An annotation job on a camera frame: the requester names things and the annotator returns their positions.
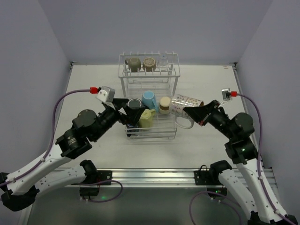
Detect dark blue glazed cup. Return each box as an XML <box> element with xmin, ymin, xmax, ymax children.
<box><xmin>126</xmin><ymin>123</ymin><xmax>139</xmax><ymax>129</ymax></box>

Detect dark grey mug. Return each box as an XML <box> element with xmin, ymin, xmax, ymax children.
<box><xmin>127</xmin><ymin>98</ymin><xmax>143</xmax><ymax>109</ymax></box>

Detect light green mug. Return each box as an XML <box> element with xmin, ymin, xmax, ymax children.
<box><xmin>138</xmin><ymin>109</ymin><xmax>156</xmax><ymax>130</ymax></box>

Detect light blue mug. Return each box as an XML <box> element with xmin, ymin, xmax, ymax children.
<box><xmin>142</xmin><ymin>90</ymin><xmax>159</xmax><ymax>112</ymax></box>

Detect floral white mug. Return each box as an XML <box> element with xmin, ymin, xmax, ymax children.
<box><xmin>169</xmin><ymin>94</ymin><xmax>205</xmax><ymax>129</ymax></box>

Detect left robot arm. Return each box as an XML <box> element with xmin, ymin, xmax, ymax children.
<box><xmin>0</xmin><ymin>98</ymin><xmax>146</xmax><ymax>211</ymax></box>

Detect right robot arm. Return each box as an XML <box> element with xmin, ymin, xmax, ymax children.
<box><xmin>184</xmin><ymin>100</ymin><xmax>298</xmax><ymax>225</ymax></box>

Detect brown and cream cup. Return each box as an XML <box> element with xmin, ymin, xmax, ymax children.
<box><xmin>159</xmin><ymin>97</ymin><xmax>171</xmax><ymax>114</ymax></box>

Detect olive green cup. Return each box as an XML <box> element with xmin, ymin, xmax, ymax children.
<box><xmin>125</xmin><ymin>57</ymin><xmax>141</xmax><ymax>73</ymax></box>

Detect brown speckled cup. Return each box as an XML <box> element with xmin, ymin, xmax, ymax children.
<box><xmin>142</xmin><ymin>57</ymin><xmax>156</xmax><ymax>72</ymax></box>

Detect clear glass cup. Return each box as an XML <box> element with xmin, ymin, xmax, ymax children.
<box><xmin>157</xmin><ymin>53</ymin><xmax>168</xmax><ymax>72</ymax></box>

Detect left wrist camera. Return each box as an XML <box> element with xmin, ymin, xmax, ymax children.
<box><xmin>96</xmin><ymin>86</ymin><xmax>115</xmax><ymax>103</ymax></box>

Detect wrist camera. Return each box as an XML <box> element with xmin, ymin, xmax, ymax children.
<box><xmin>221</xmin><ymin>88</ymin><xmax>232</xmax><ymax>101</ymax></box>
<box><xmin>96</xmin><ymin>86</ymin><xmax>115</xmax><ymax>103</ymax></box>

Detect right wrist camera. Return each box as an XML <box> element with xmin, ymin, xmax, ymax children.
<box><xmin>221</xmin><ymin>88</ymin><xmax>232</xmax><ymax>101</ymax></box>

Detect white wire dish rack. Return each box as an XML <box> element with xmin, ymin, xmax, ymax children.
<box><xmin>118</xmin><ymin>52</ymin><xmax>180</xmax><ymax>139</ymax></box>

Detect aluminium mounting rail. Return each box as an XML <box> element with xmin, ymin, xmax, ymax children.
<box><xmin>30</xmin><ymin>167</ymin><xmax>277</xmax><ymax>188</ymax></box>

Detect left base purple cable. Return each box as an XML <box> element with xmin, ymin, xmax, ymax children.
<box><xmin>79</xmin><ymin>180</ymin><xmax>123</xmax><ymax>203</ymax></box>

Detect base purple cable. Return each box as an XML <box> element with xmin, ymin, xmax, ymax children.
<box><xmin>189</xmin><ymin>190</ymin><xmax>243</xmax><ymax>225</ymax></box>
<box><xmin>79</xmin><ymin>180</ymin><xmax>123</xmax><ymax>203</ymax></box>

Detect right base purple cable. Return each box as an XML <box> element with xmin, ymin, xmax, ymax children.
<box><xmin>189</xmin><ymin>190</ymin><xmax>243</xmax><ymax>225</ymax></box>

